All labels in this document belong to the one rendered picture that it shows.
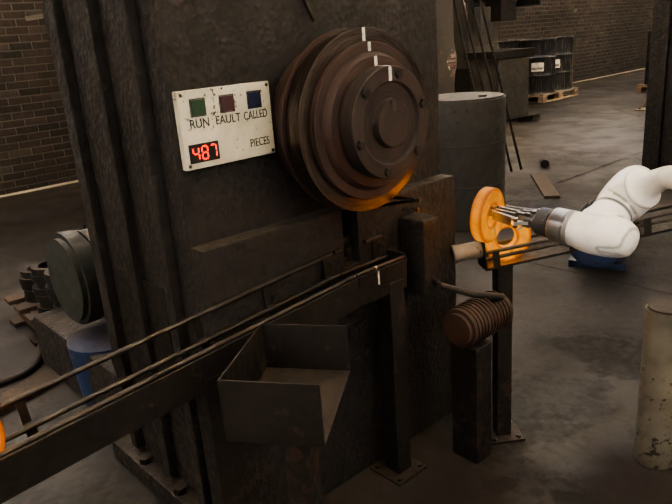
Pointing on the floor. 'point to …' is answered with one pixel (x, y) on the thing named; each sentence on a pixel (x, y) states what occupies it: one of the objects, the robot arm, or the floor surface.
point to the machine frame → (235, 217)
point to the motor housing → (473, 372)
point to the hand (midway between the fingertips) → (487, 209)
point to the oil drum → (472, 146)
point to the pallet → (33, 295)
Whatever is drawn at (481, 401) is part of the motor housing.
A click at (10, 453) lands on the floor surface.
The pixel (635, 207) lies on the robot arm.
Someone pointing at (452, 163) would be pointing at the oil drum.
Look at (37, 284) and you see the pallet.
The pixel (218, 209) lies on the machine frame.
